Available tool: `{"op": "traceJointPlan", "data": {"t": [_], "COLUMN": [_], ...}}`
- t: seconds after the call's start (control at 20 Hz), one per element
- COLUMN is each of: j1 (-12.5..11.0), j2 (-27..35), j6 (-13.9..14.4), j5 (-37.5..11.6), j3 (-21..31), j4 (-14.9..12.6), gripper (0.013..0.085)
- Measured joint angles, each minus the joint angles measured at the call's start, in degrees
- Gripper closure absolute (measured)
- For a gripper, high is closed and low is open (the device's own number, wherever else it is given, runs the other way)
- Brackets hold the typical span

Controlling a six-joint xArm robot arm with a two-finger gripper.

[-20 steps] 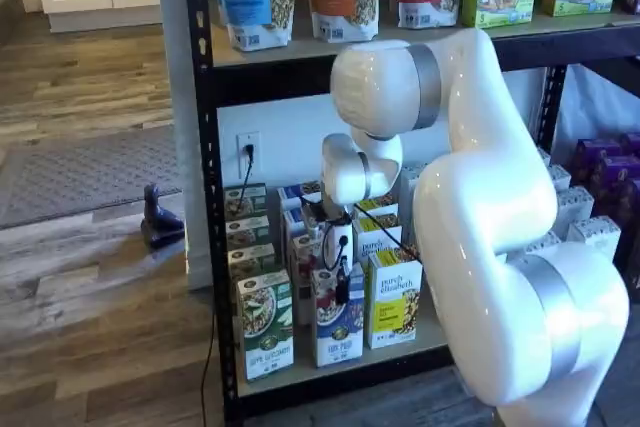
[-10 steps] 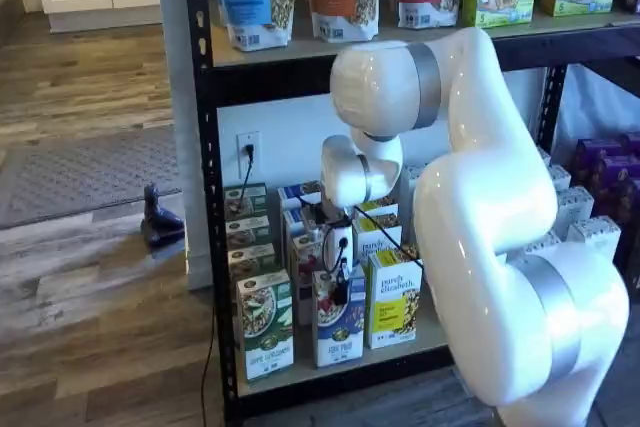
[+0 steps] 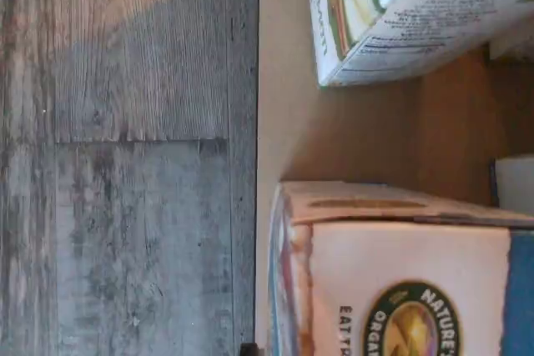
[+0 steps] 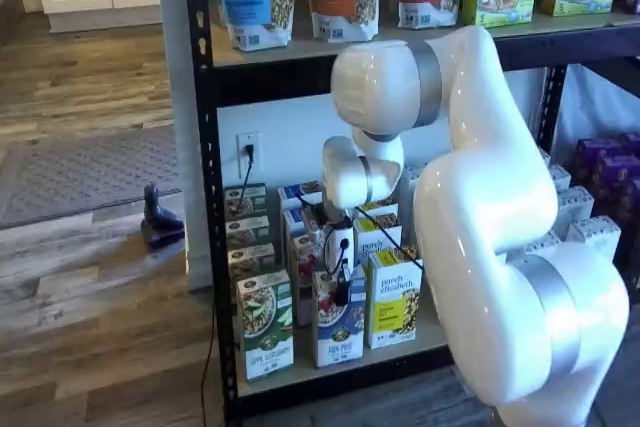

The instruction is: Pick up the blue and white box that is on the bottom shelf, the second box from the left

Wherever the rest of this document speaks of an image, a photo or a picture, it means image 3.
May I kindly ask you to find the blue white cereal box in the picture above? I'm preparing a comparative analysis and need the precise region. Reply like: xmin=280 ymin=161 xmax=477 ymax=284
xmin=266 ymin=180 xmax=534 ymax=356
xmin=494 ymin=157 xmax=534 ymax=210

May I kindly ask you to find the black metal shelf rack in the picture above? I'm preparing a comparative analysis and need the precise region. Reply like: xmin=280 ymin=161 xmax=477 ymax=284
xmin=257 ymin=0 xmax=534 ymax=356

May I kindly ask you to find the green white cereal box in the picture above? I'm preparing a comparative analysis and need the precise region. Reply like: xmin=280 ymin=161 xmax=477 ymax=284
xmin=305 ymin=0 xmax=534 ymax=88

